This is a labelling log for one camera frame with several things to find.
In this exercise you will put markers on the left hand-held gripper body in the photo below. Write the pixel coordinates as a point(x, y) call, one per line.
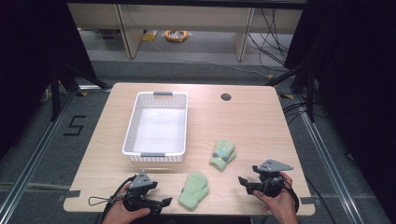
point(139, 187)

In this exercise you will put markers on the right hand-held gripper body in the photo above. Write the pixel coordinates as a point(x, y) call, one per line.
point(270, 174)

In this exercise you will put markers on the plain green fleece mitten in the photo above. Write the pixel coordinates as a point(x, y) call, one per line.
point(193, 191)

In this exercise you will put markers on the green mitten with grey face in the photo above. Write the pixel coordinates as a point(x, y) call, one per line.
point(222, 154)

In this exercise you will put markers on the white perforated plastic basket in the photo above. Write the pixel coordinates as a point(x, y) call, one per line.
point(157, 127)

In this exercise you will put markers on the person's left hand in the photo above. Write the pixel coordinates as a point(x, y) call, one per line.
point(120, 211)

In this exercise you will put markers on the person's right hand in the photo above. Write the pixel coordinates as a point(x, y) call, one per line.
point(281, 205)

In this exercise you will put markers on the black metal stand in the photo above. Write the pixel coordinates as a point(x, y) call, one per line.
point(309, 93)
point(56, 93)

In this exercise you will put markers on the black curtain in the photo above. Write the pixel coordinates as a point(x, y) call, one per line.
point(351, 77)
point(28, 62)

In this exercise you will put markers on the yellow packet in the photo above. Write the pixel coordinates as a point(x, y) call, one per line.
point(150, 35)

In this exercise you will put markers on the beige wooden desk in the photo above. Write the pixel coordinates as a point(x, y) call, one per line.
point(186, 18)

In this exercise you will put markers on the silver metal floor rail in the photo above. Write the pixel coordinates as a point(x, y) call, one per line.
point(330, 161)
point(34, 158)

